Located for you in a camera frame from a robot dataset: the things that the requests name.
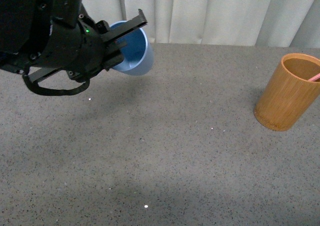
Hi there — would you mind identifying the pink chopstick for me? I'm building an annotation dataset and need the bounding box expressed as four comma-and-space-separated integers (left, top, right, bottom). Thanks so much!
308, 73, 320, 82

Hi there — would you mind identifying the white curtain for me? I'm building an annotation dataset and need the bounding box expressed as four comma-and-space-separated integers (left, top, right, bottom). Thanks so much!
83, 0, 320, 48

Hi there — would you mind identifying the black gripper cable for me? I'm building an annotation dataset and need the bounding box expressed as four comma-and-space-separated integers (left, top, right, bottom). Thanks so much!
21, 73, 91, 97

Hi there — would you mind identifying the blue plastic cup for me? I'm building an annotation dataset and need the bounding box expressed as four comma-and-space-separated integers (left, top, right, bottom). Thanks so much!
112, 23, 154, 76

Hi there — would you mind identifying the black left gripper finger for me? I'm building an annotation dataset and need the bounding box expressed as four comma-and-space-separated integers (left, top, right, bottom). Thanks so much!
100, 9, 148, 43

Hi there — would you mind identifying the bamboo chopstick holder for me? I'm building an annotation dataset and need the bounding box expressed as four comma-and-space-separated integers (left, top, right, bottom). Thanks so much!
254, 53, 320, 131

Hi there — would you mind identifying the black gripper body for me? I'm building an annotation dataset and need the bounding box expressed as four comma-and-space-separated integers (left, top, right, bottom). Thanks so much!
0, 0, 105, 82

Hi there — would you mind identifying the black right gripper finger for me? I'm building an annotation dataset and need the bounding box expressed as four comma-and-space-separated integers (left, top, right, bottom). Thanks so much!
102, 41, 127, 71

